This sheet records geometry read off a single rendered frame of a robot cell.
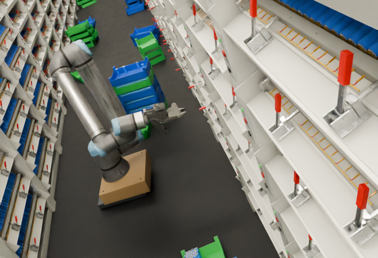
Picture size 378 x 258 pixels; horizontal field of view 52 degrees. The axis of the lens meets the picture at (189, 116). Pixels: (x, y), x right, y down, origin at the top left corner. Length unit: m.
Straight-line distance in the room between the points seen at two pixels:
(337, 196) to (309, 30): 0.26
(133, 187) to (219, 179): 0.53
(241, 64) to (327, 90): 0.38
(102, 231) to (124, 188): 0.29
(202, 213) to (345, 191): 1.68
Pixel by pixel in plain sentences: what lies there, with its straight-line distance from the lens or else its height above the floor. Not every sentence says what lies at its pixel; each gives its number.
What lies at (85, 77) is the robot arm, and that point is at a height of 0.81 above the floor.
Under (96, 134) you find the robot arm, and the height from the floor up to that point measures 0.63.
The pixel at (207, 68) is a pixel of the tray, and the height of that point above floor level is 0.93.
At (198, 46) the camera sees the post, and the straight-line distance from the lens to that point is 1.59.
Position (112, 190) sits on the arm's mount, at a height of 0.15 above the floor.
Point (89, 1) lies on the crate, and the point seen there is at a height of 0.03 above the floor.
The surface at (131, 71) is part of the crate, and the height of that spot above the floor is 0.40.
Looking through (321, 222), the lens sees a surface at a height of 0.94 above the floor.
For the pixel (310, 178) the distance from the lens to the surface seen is 0.69.
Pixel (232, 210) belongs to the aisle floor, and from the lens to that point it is 2.23.
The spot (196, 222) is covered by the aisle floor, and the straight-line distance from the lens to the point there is 2.25.
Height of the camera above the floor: 1.62
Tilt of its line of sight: 32 degrees down
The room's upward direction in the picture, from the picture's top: 22 degrees counter-clockwise
